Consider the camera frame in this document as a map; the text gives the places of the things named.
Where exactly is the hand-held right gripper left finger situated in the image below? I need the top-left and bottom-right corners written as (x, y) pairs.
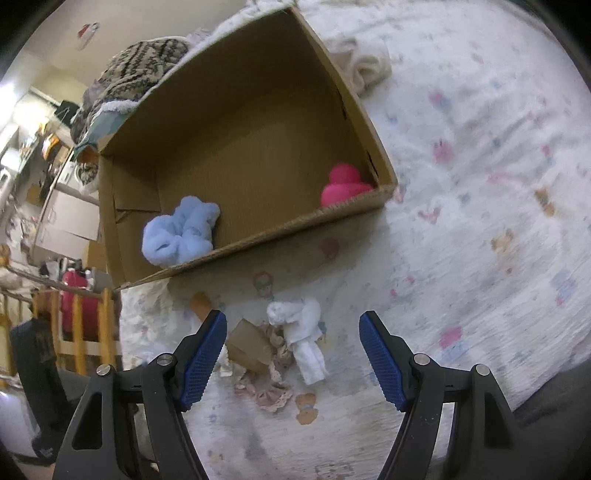
top-left (52, 309), bottom-right (228, 480)

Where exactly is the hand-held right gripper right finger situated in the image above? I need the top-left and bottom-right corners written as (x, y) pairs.
top-left (359, 311), bottom-right (546, 480)

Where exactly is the beige lace-trimmed cloth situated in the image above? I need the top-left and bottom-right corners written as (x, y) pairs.
top-left (220, 318), bottom-right (296, 413)

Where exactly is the white sock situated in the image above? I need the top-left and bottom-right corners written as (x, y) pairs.
top-left (266, 298), bottom-right (329, 385)

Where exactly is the light blue plush cloth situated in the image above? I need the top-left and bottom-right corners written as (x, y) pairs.
top-left (141, 196), bottom-right (221, 267)

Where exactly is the pink rubber duck toy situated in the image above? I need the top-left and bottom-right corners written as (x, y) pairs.
top-left (321, 162), bottom-right (374, 206)

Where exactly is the cardboard box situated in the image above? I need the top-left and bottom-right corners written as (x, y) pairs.
top-left (98, 6), bottom-right (398, 291)

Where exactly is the red bag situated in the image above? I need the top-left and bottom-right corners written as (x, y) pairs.
top-left (60, 269), bottom-right (103, 342)

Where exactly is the black chair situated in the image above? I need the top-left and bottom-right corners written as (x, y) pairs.
top-left (9, 318), bottom-right (93, 462)

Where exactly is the printed white bed sheet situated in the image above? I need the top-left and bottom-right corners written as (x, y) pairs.
top-left (117, 0), bottom-right (591, 480)

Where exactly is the white cabinet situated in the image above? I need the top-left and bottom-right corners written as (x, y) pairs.
top-left (33, 159), bottom-right (101, 266)

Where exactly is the patterned knit blanket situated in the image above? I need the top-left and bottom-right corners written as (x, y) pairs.
top-left (70, 39), bottom-right (191, 144)

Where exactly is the cream fluffy cloth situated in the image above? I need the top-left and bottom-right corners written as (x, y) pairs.
top-left (329, 39), bottom-right (393, 95)

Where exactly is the wooden bed rail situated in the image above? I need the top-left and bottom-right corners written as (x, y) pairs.
top-left (0, 263), bottom-right (122, 377)

